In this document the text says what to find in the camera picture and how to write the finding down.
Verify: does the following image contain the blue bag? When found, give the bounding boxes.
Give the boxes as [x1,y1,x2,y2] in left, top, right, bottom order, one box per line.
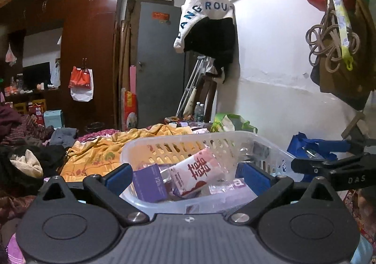
[286,132,350,182]

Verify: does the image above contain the pink plastic bag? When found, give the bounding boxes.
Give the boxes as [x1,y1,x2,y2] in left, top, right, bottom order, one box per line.
[5,43,17,66]

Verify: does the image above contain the white and black hanging jacket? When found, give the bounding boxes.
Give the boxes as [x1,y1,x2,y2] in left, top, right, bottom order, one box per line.
[173,0,237,84]

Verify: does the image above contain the red gift box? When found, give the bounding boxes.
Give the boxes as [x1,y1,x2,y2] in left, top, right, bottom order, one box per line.
[28,103,46,125]

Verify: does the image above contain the beige cloth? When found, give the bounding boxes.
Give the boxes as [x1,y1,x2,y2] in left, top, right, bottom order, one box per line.
[10,149,44,178]

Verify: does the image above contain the yellow printed blanket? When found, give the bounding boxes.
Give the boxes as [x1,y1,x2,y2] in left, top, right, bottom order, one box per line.
[60,123,206,182]

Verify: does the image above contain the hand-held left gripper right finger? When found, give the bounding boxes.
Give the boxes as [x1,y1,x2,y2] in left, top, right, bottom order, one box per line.
[229,162,343,225]

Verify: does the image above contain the white plastic bag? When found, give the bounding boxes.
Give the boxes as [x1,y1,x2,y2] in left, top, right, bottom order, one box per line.
[51,60,61,87]

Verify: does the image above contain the grey door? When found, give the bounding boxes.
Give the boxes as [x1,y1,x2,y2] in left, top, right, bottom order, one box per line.
[137,2,185,129]

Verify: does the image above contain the red patterned cloth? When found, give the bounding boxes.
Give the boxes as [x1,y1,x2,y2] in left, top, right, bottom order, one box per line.
[344,189,376,241]

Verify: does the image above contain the aluminium crutches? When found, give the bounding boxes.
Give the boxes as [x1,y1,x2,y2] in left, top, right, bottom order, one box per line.
[176,54,206,118]

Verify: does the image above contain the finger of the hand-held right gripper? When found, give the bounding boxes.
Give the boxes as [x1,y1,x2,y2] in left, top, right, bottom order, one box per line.
[348,126,376,153]
[291,152,376,191]

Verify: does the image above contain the purple box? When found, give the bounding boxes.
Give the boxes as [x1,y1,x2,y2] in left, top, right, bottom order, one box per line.
[132,164,168,203]

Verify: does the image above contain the brown wooden wardrobe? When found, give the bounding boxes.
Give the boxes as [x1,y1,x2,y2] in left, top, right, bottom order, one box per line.
[0,0,124,135]

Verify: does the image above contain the brown hanging bag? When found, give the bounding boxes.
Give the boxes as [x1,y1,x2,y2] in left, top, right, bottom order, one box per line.
[310,0,376,110]

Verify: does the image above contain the pink snack packet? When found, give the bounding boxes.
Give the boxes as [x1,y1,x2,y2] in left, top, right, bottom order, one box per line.
[170,148,225,197]

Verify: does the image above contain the black television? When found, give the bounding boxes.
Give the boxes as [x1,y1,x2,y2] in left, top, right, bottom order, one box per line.
[23,62,51,90]

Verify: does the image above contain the clear water bottle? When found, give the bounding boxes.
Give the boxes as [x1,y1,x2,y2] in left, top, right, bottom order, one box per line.
[194,102,205,123]

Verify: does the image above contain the red printed bag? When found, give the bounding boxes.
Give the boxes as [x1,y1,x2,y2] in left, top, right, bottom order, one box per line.
[124,91,138,131]

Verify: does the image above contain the white plastic basket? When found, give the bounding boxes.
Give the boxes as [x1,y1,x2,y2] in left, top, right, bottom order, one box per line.
[120,131,296,214]

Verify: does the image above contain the green plastic bag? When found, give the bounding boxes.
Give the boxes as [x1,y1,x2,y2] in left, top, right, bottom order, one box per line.
[210,113,257,134]

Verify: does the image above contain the yellow green strap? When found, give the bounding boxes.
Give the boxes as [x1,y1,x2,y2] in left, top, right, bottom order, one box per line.
[319,0,353,71]

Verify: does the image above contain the grey cloth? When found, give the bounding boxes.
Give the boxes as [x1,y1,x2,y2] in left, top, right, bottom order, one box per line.
[50,127,78,147]

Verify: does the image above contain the teal box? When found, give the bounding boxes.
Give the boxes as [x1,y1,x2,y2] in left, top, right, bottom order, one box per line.
[43,110,64,129]

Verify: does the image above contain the pink board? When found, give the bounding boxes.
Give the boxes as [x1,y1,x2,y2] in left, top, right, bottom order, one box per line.
[129,66,137,94]

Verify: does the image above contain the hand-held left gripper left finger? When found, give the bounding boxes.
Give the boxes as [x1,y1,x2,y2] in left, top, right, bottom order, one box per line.
[38,163,150,226]

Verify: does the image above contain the pink cloth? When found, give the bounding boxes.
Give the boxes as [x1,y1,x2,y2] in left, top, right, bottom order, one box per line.
[6,235,25,264]

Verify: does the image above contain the white and red shopping bag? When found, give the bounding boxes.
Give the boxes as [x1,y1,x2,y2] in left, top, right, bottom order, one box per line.
[68,66,94,102]

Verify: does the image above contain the purple and white packet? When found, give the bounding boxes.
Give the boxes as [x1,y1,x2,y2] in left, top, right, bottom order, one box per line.
[210,177,256,203]

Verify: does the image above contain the coiled beige rope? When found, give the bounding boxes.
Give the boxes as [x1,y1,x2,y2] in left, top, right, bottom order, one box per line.
[305,11,360,72]

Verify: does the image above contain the dark clothes pile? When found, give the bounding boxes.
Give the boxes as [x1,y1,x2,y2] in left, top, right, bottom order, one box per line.
[0,105,78,191]

